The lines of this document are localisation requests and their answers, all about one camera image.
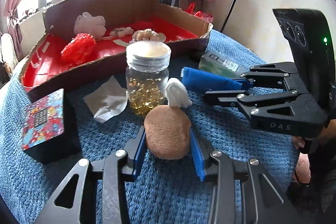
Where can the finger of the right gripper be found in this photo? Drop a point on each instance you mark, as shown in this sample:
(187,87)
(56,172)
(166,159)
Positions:
(283,103)
(276,76)

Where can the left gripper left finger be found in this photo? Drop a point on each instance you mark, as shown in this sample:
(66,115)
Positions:
(74,199)

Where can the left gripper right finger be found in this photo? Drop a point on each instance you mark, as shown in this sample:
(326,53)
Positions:
(262,200)

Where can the blue sponge block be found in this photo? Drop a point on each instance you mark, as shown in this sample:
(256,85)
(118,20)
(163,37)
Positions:
(201,82)

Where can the tan round sponge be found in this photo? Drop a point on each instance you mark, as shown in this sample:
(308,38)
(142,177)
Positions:
(167,132)

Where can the white tissue sachet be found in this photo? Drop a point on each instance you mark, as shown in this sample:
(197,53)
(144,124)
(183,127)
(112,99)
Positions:
(108,101)

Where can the white sock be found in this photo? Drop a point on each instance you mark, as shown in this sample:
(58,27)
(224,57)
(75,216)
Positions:
(176,94)

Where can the cream crochet scrunchie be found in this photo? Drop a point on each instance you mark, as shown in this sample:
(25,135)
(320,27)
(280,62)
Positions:
(145,35)

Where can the red foam net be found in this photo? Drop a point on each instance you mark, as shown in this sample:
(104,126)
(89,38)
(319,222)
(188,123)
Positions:
(78,50)

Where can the white fluffy bow scrunchie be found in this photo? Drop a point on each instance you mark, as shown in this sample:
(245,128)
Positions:
(121,32)

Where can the white mesh bath pouf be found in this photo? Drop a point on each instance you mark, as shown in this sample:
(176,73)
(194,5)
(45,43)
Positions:
(88,24)

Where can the person's right hand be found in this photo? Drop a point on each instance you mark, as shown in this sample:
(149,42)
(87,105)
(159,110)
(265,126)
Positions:
(319,160)

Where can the clear green plastic box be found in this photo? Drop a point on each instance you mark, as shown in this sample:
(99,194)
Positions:
(213,62)

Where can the colourful patterned black box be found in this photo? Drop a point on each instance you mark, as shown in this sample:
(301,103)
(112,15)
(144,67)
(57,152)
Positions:
(50,131)

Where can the blue knitted blanket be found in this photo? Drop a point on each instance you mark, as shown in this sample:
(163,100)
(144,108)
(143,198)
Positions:
(166,191)

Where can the glass jar of capsules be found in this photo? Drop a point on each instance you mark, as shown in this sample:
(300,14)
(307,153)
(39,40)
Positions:
(146,75)

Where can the pink red plastic bags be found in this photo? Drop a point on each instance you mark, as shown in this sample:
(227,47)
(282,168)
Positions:
(204,16)

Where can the brown cardboard box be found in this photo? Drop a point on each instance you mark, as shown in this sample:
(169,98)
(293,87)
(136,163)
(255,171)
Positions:
(44,71)

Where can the black camera housing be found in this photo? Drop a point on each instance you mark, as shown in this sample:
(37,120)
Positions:
(309,37)

